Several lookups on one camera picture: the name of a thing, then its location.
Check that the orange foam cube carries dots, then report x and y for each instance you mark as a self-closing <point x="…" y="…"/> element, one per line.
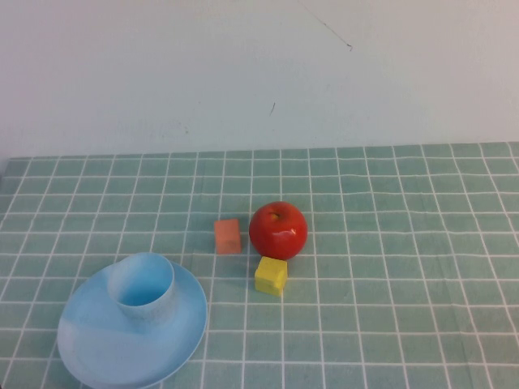
<point x="228" y="237"/>

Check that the green white grid tablecloth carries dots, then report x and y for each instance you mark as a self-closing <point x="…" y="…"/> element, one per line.
<point x="405" y="283"/>

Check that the light blue plastic plate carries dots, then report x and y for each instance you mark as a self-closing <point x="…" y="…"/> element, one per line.
<point x="101" y="356"/>

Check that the red apple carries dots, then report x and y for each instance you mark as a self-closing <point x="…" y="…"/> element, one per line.
<point x="277" y="237"/>

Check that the light blue plastic cup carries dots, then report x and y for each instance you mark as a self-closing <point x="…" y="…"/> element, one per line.
<point x="142" y="312"/>

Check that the yellow foam cube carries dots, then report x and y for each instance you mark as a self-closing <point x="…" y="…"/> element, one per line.
<point x="269" y="277"/>

